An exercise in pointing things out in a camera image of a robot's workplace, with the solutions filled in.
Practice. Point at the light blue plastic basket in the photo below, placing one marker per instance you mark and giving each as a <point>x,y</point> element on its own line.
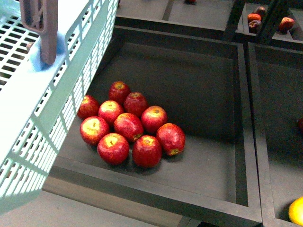
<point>39,102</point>

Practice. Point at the red apple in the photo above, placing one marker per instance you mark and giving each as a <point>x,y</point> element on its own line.
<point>147,152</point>
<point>89,107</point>
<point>171,138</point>
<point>153,118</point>
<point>109,111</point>
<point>135,103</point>
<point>113,149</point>
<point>93,129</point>
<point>118,92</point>
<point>129,126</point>

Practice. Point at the brown basket handle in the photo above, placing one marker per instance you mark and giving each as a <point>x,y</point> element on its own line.
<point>41,17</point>

